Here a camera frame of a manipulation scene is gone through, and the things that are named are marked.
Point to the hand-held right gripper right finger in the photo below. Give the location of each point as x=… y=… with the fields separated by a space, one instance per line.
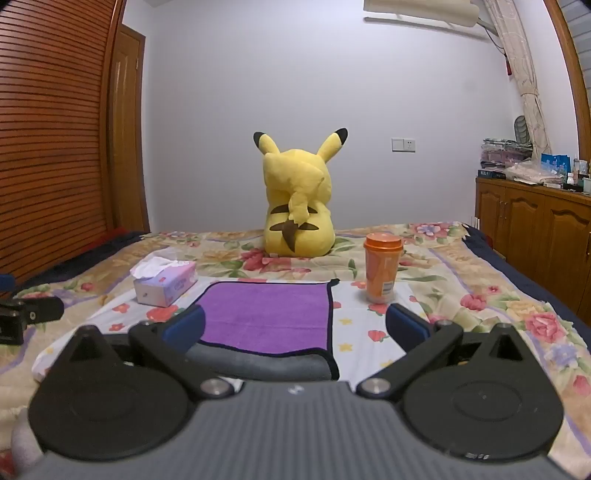
x=406 y=325

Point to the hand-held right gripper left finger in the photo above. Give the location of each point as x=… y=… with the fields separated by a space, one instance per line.
x=187 y=325

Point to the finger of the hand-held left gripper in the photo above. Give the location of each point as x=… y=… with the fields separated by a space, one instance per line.
x=44 y=308

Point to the purple grey-backed towel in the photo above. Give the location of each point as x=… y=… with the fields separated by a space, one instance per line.
x=268 y=314

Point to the pink tissue box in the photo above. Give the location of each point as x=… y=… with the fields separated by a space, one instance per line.
x=168 y=284

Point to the white floral cloth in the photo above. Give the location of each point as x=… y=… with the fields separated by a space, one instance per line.
x=355 y=332

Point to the orange lidded cup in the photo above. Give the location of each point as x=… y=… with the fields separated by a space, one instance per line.
x=382 y=270

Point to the floral bed blanket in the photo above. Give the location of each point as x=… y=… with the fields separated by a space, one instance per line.
x=480 y=281

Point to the wooden cabinet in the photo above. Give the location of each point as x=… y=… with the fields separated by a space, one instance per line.
x=526 y=230

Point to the slatted wooden wardrobe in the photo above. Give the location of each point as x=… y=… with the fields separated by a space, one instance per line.
x=51 y=138

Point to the yellow plush toy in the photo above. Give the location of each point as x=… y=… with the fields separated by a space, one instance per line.
x=298 y=194

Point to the dark flat box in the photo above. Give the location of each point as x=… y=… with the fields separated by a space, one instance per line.
x=491 y=174

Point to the wooden door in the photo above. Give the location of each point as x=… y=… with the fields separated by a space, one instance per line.
x=127 y=138

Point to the stack of folded cloths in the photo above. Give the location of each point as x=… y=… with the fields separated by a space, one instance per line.
x=503 y=154

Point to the pink bagged cloth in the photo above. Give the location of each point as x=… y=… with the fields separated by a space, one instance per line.
x=531 y=173

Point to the blue box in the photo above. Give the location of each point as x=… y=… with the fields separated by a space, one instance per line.
x=556 y=164

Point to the black mesh fan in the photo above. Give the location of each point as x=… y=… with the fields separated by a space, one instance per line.
x=521 y=129

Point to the white bottle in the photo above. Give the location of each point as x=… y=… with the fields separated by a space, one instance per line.
x=587 y=184

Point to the patterned beige curtain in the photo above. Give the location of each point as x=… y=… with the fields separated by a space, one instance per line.
x=524 y=74

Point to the white air conditioner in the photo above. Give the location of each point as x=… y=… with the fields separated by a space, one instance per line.
x=420 y=11

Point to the white wall switch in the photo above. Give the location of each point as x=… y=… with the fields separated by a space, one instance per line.
x=403 y=145

